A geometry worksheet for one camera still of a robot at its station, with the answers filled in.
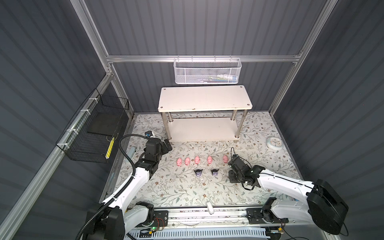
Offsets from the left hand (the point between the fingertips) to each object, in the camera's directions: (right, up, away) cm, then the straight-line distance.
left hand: (161, 142), depth 85 cm
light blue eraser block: (-21, -7, +9) cm, 24 cm away
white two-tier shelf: (+27, +20, +35) cm, 49 cm away
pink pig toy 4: (+29, -12, +9) cm, 32 cm away
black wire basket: (-32, +4, -13) cm, 34 cm away
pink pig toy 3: (+21, -12, +9) cm, 25 cm away
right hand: (+42, -20, +2) cm, 46 cm away
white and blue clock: (+73, -2, +14) cm, 74 cm away
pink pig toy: (+9, -13, +7) cm, 17 cm away
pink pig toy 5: (+39, -11, +9) cm, 41 cm away
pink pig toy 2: (+14, -12, +7) cm, 20 cm away
